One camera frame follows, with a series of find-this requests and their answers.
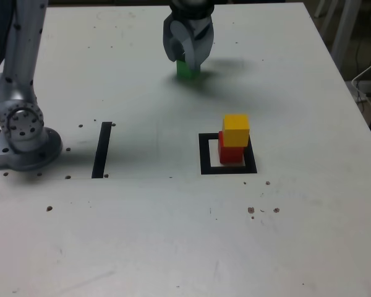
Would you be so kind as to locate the green cube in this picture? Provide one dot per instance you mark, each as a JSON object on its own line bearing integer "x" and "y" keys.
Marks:
{"x": 184, "y": 70}

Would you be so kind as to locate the red cube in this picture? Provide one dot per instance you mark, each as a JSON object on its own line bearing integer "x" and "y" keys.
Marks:
{"x": 231, "y": 154}

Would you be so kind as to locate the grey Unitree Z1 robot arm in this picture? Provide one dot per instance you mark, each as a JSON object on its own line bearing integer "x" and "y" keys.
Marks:
{"x": 18, "y": 77}

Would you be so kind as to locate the black tape square outline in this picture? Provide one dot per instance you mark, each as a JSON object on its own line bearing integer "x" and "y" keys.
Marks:
{"x": 204, "y": 154}

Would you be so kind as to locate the black tape strip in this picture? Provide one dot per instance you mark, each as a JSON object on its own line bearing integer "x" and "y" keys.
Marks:
{"x": 101, "y": 148}

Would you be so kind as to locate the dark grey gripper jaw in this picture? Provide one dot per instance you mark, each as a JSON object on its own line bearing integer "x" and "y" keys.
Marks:
{"x": 168, "y": 40}

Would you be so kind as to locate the yellow cube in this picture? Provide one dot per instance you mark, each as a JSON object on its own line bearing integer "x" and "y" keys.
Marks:
{"x": 235, "y": 130}

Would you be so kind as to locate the white furniture legs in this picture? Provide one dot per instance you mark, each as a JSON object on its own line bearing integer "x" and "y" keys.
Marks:
{"x": 343, "y": 24}

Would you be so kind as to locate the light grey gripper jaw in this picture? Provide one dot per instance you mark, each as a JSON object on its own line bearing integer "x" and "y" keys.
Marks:
{"x": 201, "y": 40}

